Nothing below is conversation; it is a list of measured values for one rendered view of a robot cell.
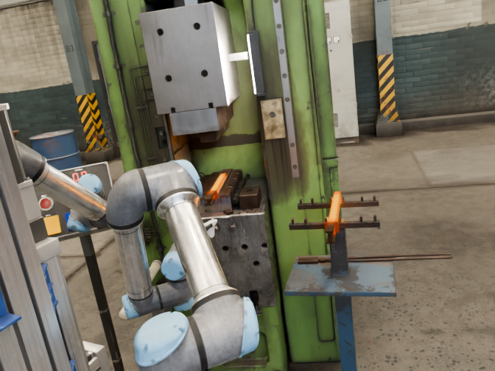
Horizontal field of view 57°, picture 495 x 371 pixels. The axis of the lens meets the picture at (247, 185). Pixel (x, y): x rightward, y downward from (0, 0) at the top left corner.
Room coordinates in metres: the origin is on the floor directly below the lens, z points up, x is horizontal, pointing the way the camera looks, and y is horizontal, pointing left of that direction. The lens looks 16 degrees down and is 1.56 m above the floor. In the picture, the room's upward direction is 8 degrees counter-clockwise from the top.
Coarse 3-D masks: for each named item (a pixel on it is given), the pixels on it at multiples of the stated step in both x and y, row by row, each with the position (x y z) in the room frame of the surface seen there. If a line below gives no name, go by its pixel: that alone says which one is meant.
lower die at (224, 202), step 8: (208, 176) 2.28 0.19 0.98; (216, 176) 2.22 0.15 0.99; (208, 184) 2.09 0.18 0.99; (224, 184) 2.03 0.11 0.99; (224, 192) 1.91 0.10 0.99; (232, 192) 1.94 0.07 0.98; (200, 200) 1.90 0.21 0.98; (216, 200) 1.88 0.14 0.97; (224, 200) 1.88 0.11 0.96; (200, 208) 1.90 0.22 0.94; (208, 208) 1.89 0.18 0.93; (216, 208) 1.89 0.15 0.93; (224, 208) 1.88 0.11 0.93; (232, 208) 1.88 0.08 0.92
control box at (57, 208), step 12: (72, 168) 1.89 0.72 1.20; (84, 168) 1.89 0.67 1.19; (96, 168) 1.90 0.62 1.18; (108, 168) 1.91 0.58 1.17; (108, 180) 1.88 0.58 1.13; (36, 192) 1.81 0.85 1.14; (108, 192) 1.85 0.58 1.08; (60, 204) 1.80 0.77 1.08; (48, 216) 1.76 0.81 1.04; (60, 216) 1.77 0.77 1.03; (96, 228) 1.77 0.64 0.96; (108, 228) 1.81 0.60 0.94; (60, 240) 1.77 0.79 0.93
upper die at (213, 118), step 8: (184, 112) 1.90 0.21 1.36; (192, 112) 1.89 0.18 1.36; (200, 112) 1.89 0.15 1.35; (208, 112) 1.88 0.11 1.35; (216, 112) 1.88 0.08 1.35; (224, 112) 2.04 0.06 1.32; (232, 112) 2.26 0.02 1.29; (176, 120) 1.90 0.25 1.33; (184, 120) 1.90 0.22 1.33; (192, 120) 1.89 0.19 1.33; (200, 120) 1.89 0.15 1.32; (208, 120) 1.88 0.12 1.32; (216, 120) 1.88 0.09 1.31; (224, 120) 2.01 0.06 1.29; (176, 128) 1.90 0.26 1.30; (184, 128) 1.90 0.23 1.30; (192, 128) 1.89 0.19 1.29; (200, 128) 1.89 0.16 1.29; (208, 128) 1.88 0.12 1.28; (216, 128) 1.88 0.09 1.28
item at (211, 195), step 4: (220, 176) 2.14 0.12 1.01; (224, 176) 2.13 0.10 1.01; (220, 180) 2.06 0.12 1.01; (216, 184) 2.00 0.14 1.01; (220, 184) 2.02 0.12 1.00; (212, 188) 1.94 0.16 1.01; (216, 188) 1.93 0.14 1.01; (208, 192) 1.88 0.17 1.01; (212, 192) 1.87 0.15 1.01; (216, 192) 1.87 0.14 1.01; (208, 196) 1.82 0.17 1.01; (212, 196) 1.82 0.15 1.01; (216, 196) 1.87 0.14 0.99; (204, 200) 1.79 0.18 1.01; (208, 200) 1.79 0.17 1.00; (212, 200) 1.83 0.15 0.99; (208, 204) 1.78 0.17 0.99
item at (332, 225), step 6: (336, 192) 1.76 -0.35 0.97; (336, 198) 1.69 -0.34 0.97; (336, 204) 1.62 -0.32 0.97; (330, 210) 1.57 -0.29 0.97; (336, 210) 1.56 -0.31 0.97; (330, 216) 1.50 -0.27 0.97; (336, 216) 1.49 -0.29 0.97; (330, 222) 1.42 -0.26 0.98; (336, 222) 1.43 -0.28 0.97; (330, 228) 1.37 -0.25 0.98; (336, 228) 1.42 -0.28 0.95; (330, 234) 1.35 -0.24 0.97; (330, 240) 1.35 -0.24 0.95
